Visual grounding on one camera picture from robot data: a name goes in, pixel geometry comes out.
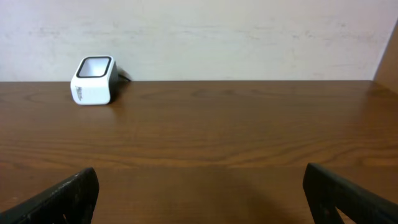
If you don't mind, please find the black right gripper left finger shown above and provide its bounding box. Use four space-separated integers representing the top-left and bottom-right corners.
1 167 99 224

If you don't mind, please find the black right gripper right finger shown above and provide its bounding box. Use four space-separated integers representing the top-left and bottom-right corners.
303 163 397 224

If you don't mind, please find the white barcode scanner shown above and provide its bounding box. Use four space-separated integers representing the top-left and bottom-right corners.
70 55 119 105

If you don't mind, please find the scanner black cable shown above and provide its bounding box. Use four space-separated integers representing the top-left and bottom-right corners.
117 67 132 83

